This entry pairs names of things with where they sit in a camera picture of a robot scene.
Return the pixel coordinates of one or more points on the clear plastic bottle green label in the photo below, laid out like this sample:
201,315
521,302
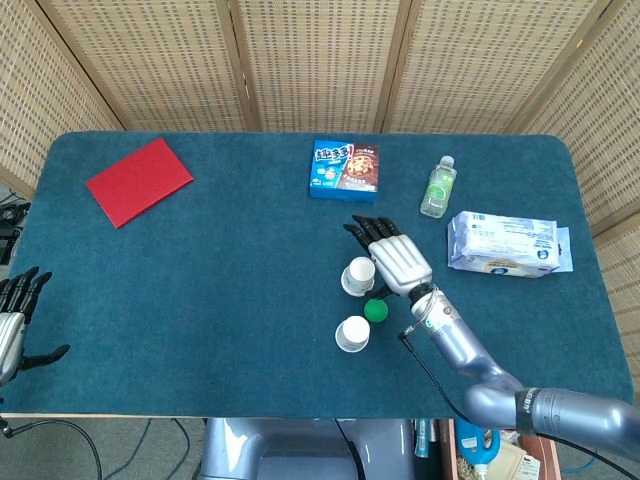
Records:
439,192

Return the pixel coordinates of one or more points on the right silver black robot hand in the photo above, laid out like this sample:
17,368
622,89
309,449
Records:
400,260

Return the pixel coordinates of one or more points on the blue spray bottle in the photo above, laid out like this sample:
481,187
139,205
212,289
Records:
470,442

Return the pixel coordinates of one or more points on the white blue tissue pack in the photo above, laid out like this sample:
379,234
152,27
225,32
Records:
510,245

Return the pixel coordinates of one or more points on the red hardcover book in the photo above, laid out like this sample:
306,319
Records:
140,182

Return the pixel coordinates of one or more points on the white paper cup blue flowers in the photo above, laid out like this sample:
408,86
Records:
361,270
356,294
352,332

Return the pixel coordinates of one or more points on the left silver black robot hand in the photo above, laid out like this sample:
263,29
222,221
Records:
11,340

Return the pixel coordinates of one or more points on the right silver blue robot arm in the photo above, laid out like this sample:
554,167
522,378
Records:
460,350

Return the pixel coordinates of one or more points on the teal table cloth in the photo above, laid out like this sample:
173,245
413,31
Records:
200,300

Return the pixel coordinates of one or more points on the silver blue robot torso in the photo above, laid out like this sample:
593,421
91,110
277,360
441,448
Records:
300,445

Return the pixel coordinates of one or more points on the green rubber ball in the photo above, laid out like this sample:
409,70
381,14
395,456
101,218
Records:
376,310

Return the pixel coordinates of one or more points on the blue brown cookie box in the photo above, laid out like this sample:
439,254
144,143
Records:
345,170

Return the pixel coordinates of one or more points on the brown storage box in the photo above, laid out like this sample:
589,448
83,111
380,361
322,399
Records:
515,460

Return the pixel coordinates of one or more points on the woven bamboo folding screen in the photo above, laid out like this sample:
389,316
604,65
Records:
320,60

